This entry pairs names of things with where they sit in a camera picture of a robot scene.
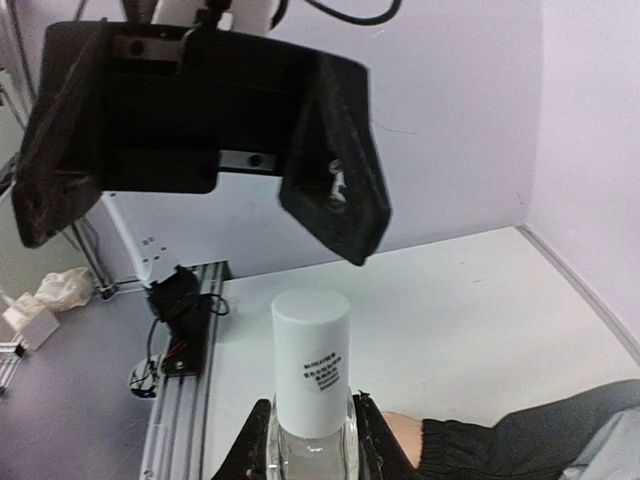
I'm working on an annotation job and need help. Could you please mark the crumpled white paper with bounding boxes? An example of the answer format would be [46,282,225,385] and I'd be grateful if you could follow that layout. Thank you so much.
[34,267,95,313]

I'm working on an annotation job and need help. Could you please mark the mannequin hand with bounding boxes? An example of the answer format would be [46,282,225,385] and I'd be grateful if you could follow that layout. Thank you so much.
[383,411,423,468]

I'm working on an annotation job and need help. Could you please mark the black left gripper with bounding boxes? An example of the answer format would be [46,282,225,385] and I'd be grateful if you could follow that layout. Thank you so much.
[11,21,392,266]

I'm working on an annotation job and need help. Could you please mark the aluminium front rail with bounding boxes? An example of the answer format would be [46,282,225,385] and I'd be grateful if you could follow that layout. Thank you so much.
[139,259,234,480]

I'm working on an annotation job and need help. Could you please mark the white nail polish cap brush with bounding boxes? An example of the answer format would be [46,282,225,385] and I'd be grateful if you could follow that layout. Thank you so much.
[271,288,351,439]

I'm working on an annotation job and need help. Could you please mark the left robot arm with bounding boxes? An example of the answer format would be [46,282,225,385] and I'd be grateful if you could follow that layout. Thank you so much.
[12,1,391,289]

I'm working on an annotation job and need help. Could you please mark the black grey jacket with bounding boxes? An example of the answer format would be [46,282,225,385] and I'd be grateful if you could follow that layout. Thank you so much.
[417,379,639,479]

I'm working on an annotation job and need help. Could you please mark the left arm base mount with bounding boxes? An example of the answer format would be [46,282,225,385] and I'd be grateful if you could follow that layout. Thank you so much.
[128,266,230,399]

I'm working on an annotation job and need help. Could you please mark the small white box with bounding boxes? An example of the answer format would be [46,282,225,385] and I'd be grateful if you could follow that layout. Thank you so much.
[2,293,60,351]

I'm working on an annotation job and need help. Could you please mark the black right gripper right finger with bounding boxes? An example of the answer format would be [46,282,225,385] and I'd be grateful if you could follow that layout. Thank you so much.
[353,393,418,480]

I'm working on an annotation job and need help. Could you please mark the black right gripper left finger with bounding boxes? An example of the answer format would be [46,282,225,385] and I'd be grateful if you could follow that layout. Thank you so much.
[212,399,272,480]

